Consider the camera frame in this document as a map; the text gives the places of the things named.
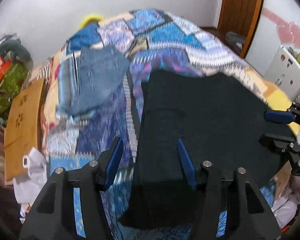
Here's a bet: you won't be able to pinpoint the folded blue jeans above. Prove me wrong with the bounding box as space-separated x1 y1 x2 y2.
56 46 130 118

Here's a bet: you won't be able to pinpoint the green laundry basket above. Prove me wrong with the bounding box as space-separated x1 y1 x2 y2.
0 61 28 115

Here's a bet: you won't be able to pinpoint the black pants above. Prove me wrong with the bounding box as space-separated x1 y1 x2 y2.
117 69 297 230

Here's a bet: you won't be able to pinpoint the wooden lap desk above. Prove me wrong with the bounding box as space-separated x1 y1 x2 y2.
4 77 45 181

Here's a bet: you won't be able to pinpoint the pile of grey clothes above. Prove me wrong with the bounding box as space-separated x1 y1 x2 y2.
0 33 31 62

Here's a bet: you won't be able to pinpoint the yellow curved pillow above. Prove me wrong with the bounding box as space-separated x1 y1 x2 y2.
79 14 104 29

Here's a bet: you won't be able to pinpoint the brown wooden door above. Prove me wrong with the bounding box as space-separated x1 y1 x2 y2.
217 0 263 58

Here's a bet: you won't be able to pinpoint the orange box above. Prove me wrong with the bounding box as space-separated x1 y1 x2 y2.
0 56 12 81

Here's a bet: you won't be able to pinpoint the patchwork patterned bed cover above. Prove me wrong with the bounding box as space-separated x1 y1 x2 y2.
39 8 300 240

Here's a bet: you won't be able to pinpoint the white perforated storage box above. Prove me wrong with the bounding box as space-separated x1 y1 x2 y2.
263 46 300 101

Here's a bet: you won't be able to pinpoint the white wardrobe sliding door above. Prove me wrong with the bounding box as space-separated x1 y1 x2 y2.
245 0 300 75

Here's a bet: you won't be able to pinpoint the yellow orange fleece blanket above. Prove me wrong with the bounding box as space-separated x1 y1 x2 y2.
244 65 300 134

